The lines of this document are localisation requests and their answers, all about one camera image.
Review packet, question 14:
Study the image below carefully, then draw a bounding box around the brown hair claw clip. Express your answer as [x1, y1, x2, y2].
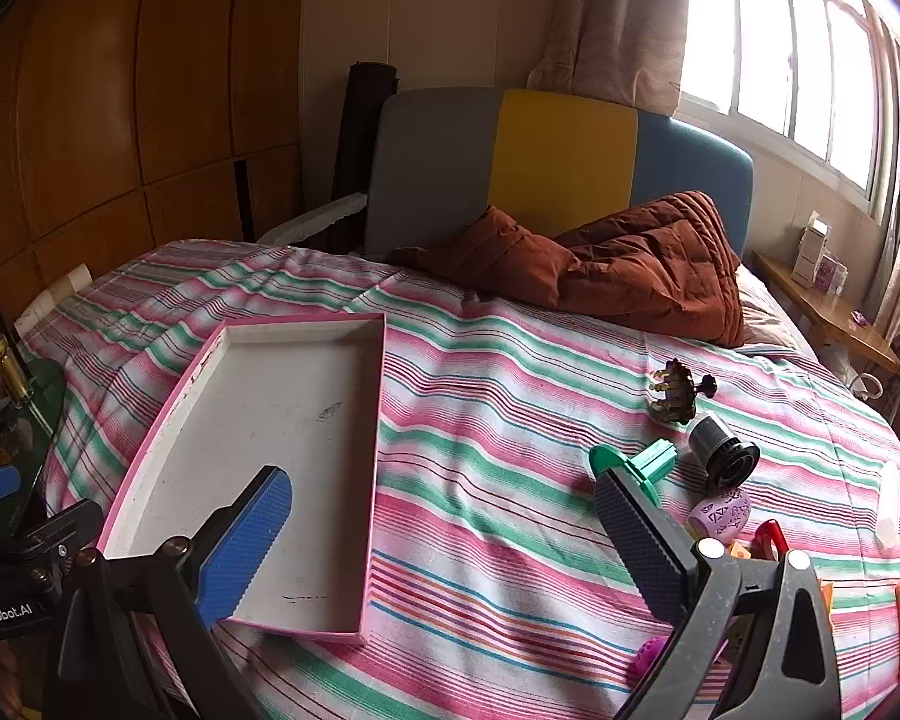
[649, 358, 719, 422]

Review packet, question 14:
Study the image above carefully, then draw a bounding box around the glass side table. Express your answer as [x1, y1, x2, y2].
[0, 356, 68, 541]

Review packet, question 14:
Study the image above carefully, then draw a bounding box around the small purple box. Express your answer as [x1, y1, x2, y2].
[814, 253, 848, 297]

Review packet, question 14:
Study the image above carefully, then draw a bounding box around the wooden wardrobe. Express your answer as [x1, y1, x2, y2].
[0, 0, 308, 361]

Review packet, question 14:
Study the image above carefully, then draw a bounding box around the white foam piece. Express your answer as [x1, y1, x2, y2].
[259, 191, 368, 245]

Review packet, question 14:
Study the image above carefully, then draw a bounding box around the striped bed sheet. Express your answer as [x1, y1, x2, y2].
[15, 240, 900, 720]

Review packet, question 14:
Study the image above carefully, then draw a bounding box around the grey yellow blue headboard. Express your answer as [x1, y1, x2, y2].
[364, 88, 755, 263]

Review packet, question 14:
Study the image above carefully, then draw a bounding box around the brown quilt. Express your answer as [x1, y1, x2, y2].
[386, 191, 746, 350]

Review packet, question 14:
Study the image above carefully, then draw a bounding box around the white carton box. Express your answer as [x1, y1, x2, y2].
[791, 214, 833, 286]

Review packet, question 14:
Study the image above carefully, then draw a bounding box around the clear plastic tube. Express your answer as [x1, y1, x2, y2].
[874, 459, 900, 548]

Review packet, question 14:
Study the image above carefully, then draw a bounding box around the purple patterned oval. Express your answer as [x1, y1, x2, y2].
[686, 487, 752, 545]

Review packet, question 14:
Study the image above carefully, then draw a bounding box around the window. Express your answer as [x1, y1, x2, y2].
[679, 0, 882, 200]

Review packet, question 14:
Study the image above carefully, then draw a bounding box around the wooden bedside table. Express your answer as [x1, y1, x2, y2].
[754, 251, 900, 376]

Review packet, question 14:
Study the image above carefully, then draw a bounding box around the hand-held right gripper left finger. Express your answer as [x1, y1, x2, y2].
[45, 465, 293, 720]

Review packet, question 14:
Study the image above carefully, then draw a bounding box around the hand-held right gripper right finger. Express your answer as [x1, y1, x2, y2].
[592, 467, 841, 720]

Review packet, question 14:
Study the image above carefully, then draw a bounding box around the red plastic piece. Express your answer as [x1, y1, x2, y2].
[750, 519, 790, 563]

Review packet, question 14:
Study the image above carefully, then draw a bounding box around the white tray with pink rim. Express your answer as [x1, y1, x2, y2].
[96, 313, 387, 644]

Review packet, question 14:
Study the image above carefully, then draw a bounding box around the black rolled mat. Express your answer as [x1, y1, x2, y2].
[330, 60, 402, 200]

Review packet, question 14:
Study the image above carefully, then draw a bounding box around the black and gold bottle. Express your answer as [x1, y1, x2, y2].
[0, 262, 31, 406]

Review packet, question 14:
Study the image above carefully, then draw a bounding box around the pink ball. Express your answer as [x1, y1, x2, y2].
[630, 636, 672, 683]

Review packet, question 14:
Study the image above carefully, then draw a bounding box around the green plastic spool piece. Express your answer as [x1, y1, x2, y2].
[589, 441, 677, 509]

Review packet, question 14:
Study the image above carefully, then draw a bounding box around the pale pink pillow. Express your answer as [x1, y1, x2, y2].
[735, 266, 803, 353]

